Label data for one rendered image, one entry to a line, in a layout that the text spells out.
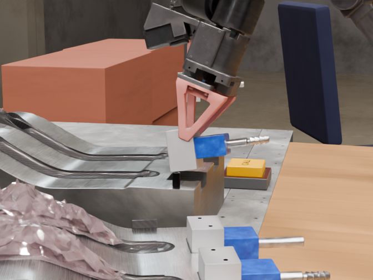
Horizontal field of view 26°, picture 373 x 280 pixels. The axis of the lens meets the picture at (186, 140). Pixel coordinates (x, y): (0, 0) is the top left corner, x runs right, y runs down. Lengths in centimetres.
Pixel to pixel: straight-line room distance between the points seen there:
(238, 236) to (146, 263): 11
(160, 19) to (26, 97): 210
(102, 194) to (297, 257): 26
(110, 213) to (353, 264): 31
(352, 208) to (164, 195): 37
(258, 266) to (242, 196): 51
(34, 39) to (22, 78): 345
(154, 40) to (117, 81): 209
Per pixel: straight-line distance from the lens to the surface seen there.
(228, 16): 104
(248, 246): 90
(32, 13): 655
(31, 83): 311
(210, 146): 105
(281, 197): 133
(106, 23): 874
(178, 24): 106
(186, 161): 105
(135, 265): 86
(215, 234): 89
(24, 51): 650
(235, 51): 104
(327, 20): 274
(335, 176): 147
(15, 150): 116
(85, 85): 303
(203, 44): 104
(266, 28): 979
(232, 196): 131
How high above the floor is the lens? 115
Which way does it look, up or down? 12 degrees down
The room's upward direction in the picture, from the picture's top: straight up
